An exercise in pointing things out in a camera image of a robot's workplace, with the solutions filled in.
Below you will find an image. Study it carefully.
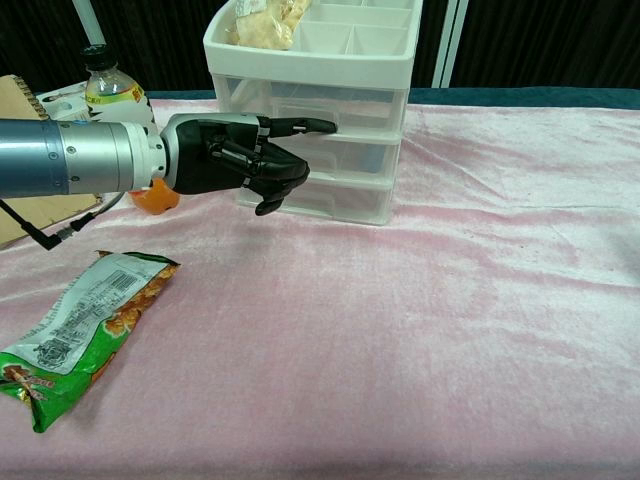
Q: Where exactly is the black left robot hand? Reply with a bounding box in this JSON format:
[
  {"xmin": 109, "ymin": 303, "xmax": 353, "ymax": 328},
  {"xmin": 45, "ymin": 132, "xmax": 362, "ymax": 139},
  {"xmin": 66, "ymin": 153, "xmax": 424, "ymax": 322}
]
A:
[{"xmin": 159, "ymin": 113, "xmax": 339, "ymax": 217}]

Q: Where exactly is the clear drawer with divider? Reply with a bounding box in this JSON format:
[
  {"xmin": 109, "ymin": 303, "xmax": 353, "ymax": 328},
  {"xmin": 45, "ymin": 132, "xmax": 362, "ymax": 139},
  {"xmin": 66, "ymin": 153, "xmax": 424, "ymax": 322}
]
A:
[{"xmin": 215, "ymin": 74, "xmax": 405, "ymax": 134}]

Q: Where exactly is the orange juice bottle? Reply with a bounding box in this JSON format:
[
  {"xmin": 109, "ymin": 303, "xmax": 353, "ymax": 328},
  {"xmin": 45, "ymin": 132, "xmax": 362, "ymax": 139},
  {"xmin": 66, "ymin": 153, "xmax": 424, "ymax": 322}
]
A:
[{"xmin": 82, "ymin": 45, "xmax": 180, "ymax": 216}]

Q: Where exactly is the white printed carton box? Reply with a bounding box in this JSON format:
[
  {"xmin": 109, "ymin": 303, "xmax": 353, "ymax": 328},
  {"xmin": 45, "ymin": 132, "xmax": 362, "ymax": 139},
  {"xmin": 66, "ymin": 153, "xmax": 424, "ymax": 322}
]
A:
[{"xmin": 37, "ymin": 83, "xmax": 92, "ymax": 122}]

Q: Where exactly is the yellowish snack bag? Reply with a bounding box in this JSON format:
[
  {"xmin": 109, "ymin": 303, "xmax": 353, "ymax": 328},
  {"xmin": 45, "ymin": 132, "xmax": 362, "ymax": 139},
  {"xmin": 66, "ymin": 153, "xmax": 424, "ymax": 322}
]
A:
[{"xmin": 222, "ymin": 0, "xmax": 314, "ymax": 51}]

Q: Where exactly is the white slanted pole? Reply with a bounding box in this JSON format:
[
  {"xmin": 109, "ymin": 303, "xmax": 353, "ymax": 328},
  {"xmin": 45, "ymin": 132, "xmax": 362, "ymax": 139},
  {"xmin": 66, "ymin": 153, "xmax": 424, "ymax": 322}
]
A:
[{"xmin": 72, "ymin": 0, "xmax": 108, "ymax": 48}]

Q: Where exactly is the brown spiral notebook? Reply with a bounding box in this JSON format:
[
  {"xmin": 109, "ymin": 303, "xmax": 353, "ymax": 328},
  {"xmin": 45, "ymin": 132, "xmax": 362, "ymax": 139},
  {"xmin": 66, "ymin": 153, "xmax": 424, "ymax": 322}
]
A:
[{"xmin": 0, "ymin": 74, "xmax": 105, "ymax": 250}]

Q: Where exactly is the green snack bag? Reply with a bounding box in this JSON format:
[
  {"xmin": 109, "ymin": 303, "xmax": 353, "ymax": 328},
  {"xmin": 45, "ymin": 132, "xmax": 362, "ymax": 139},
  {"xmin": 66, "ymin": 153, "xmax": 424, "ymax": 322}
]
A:
[{"xmin": 0, "ymin": 249, "xmax": 181, "ymax": 434}]

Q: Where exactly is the pink velvet tablecloth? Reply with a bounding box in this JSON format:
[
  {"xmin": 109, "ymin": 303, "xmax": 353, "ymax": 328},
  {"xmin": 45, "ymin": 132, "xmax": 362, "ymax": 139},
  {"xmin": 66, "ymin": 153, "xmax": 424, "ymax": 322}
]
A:
[{"xmin": 0, "ymin": 97, "xmax": 640, "ymax": 480}]

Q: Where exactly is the black curtain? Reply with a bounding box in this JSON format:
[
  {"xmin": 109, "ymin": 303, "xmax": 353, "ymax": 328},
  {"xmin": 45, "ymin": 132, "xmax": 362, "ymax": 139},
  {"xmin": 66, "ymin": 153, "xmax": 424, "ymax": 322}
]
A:
[{"xmin": 0, "ymin": 0, "xmax": 640, "ymax": 94}]

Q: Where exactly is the white plastic drawer unit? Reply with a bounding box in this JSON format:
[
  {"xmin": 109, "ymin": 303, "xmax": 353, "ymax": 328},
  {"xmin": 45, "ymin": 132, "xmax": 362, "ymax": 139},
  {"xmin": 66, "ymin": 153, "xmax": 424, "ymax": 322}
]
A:
[{"xmin": 202, "ymin": 0, "xmax": 421, "ymax": 229}]

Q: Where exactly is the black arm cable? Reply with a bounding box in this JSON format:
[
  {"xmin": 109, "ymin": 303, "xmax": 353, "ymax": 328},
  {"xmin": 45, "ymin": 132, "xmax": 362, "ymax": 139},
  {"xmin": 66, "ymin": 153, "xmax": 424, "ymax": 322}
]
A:
[{"xmin": 0, "ymin": 189, "xmax": 124, "ymax": 251}]

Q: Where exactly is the white vertical post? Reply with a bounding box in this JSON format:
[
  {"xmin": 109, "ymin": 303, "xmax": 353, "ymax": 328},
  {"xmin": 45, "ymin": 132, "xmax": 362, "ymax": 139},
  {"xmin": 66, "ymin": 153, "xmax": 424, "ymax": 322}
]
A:
[{"xmin": 432, "ymin": 0, "xmax": 471, "ymax": 90}]

